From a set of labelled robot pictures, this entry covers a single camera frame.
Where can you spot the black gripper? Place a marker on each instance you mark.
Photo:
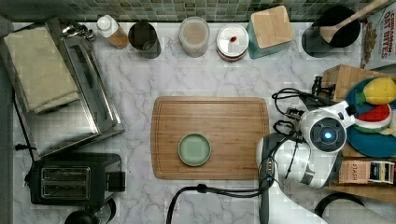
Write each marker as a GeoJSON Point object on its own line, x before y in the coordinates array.
{"type": "Point", "coordinates": [319, 96]}

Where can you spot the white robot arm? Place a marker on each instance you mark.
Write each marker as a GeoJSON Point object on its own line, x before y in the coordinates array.
{"type": "Point", "coordinates": [310, 154]}

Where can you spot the wooden drawer cabinet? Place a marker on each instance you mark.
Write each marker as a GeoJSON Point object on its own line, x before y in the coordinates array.
{"type": "Point", "coordinates": [345, 78]}

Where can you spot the plush yellow lemon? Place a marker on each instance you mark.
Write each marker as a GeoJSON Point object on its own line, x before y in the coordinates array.
{"type": "Point", "coordinates": [379, 91]}

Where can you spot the plush watermelon slice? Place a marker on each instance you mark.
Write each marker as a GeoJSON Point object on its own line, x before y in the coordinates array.
{"type": "Point", "coordinates": [372, 118]}

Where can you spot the wooden spatula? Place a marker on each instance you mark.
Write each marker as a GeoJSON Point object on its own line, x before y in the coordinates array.
{"type": "Point", "coordinates": [328, 32]}

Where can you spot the blue plate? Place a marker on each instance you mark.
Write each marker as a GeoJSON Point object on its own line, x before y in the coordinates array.
{"type": "Point", "coordinates": [369, 144]}

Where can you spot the wooden tea box tray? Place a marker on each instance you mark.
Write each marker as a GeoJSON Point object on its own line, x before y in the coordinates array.
{"type": "Point", "coordinates": [367, 172]}

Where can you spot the teal canister with wooden lid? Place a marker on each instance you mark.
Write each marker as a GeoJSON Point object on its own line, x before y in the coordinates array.
{"type": "Point", "coordinates": [269, 32]}

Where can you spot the cinnamon oat bites cereal box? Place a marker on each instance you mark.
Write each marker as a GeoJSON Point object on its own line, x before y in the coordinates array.
{"type": "Point", "coordinates": [378, 42]}

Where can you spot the bamboo cutting board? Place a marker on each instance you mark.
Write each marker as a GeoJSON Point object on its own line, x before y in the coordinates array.
{"type": "Point", "coordinates": [233, 127]}

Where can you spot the green ceramic bowl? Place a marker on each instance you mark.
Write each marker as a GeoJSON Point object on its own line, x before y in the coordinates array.
{"type": "Point", "coordinates": [194, 149]}

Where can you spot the clear cereal jar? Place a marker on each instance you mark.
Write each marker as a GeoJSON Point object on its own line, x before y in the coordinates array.
{"type": "Point", "coordinates": [193, 35]}

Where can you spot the dark metal cup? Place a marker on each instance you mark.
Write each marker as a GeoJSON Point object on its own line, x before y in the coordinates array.
{"type": "Point", "coordinates": [143, 37]}

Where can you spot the silver toaster oven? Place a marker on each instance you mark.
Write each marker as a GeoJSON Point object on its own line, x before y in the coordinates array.
{"type": "Point", "coordinates": [91, 118]}

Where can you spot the orange juice bottle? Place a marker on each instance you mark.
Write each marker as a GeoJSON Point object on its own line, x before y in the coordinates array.
{"type": "Point", "coordinates": [111, 30]}

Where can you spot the beige folded towel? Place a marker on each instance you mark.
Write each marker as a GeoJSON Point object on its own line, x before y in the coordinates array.
{"type": "Point", "coordinates": [46, 81]}

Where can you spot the black toaster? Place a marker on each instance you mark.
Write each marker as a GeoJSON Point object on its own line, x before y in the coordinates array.
{"type": "Point", "coordinates": [76, 179]}

